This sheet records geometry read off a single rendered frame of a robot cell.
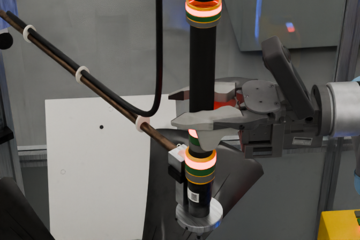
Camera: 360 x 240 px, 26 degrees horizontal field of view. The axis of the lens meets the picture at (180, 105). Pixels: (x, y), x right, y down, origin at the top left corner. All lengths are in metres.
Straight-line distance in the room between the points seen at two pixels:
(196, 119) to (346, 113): 0.20
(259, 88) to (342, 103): 0.11
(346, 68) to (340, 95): 0.89
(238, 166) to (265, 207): 0.87
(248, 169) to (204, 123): 0.32
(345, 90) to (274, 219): 1.20
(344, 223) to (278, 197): 0.46
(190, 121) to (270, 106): 0.11
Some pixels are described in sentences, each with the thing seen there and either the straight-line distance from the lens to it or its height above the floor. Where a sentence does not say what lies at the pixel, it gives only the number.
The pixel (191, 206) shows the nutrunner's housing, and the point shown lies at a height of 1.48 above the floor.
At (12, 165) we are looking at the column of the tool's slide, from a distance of 1.89.
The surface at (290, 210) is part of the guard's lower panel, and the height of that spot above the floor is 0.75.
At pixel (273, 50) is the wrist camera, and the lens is 0.99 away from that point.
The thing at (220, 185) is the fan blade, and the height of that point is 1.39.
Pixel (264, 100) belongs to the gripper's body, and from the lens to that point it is 1.04.
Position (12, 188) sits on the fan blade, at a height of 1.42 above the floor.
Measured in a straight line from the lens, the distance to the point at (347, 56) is 1.91.
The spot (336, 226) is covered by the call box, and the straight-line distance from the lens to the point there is 1.73.
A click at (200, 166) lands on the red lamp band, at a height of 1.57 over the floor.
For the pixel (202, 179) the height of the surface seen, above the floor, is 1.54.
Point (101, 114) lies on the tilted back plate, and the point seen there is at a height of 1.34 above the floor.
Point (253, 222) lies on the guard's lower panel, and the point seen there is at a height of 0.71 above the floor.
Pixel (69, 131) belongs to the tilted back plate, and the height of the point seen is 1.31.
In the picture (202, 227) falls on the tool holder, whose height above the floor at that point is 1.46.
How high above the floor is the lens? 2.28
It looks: 37 degrees down
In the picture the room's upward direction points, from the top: straight up
